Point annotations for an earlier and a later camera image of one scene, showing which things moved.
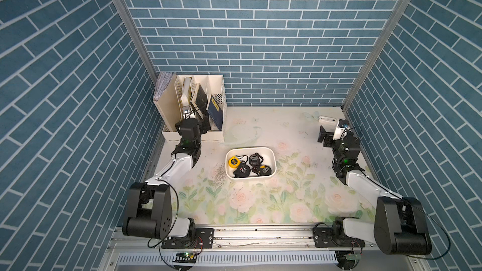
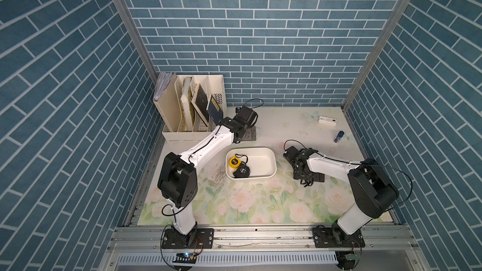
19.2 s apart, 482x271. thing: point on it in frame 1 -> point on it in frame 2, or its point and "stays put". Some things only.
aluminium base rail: (291, 238) stays put
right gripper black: (322, 135) -> (317, 178)
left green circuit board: (186, 257) stays put
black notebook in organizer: (200, 101) stays put
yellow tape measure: (234, 162) stays put
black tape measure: (243, 170) stays put
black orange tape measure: (262, 170) -> (307, 182)
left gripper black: (203, 130) -> (249, 126)
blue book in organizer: (216, 112) stays put
